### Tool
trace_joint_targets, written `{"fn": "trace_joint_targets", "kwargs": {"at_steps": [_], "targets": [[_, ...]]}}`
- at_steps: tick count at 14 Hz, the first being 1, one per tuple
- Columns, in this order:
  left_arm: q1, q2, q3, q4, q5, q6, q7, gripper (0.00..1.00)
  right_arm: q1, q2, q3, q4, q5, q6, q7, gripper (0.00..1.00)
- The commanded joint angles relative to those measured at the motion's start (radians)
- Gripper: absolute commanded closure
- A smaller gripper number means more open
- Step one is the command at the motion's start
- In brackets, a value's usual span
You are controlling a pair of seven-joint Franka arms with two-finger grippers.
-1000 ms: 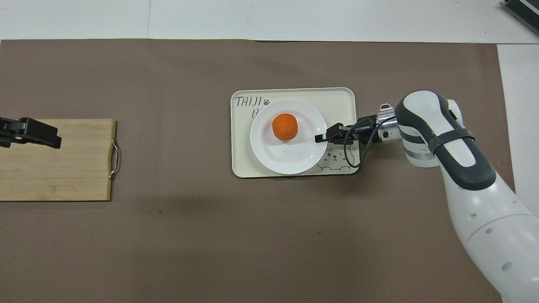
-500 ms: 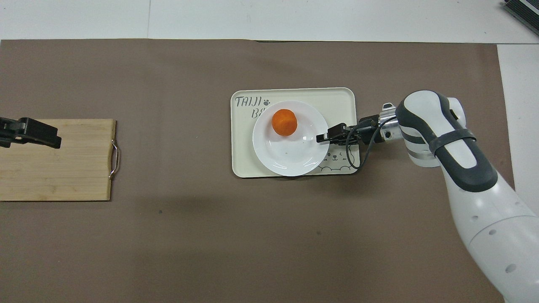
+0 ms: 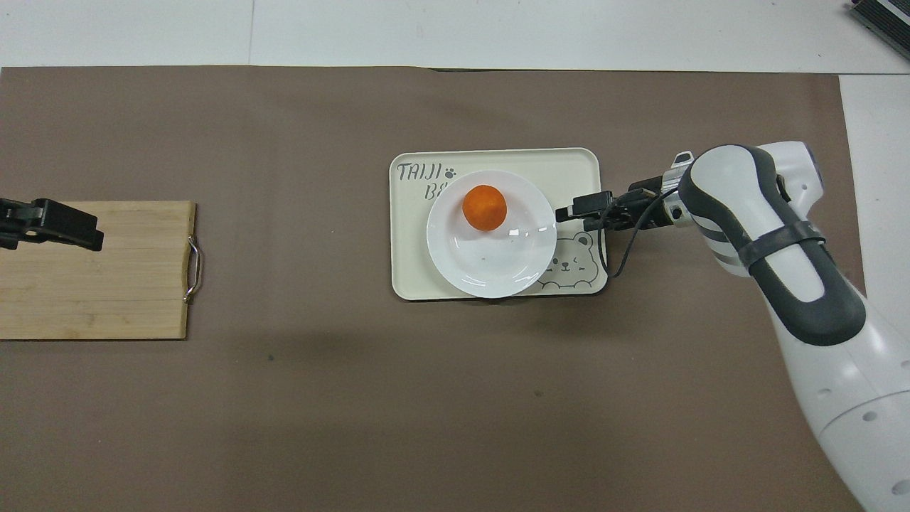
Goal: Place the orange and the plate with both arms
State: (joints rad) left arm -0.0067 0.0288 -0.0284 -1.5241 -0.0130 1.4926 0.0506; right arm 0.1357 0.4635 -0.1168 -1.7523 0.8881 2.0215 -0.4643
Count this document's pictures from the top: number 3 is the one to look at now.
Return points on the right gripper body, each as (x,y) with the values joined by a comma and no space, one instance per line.
(645,208)

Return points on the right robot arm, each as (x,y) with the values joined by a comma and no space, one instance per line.
(803,299)

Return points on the white round plate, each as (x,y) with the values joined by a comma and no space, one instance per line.
(490,263)

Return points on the cream tray with bear print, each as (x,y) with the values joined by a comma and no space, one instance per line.
(569,171)

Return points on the orange fruit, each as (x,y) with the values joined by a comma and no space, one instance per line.
(485,208)

